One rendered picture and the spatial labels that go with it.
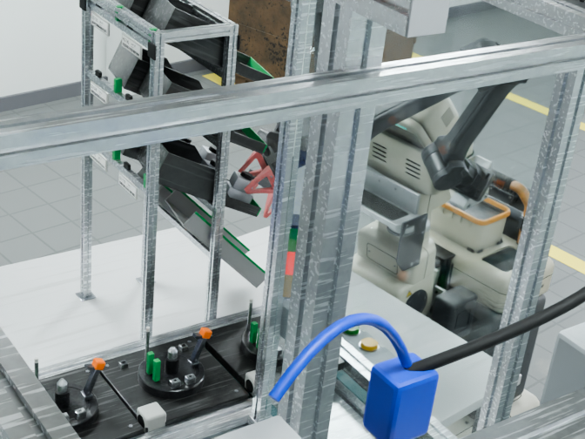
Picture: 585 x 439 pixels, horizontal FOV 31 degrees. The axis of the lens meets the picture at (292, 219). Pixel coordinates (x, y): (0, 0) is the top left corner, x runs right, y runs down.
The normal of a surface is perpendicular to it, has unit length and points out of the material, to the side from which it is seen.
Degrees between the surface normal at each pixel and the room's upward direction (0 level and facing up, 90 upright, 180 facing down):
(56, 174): 0
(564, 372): 90
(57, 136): 90
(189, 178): 90
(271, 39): 90
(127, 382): 0
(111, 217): 0
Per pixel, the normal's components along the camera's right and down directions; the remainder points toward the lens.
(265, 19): -0.61, 0.32
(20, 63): 0.67, 0.40
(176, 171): 0.41, 0.46
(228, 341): 0.10, -0.88
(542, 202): -0.82, 0.19
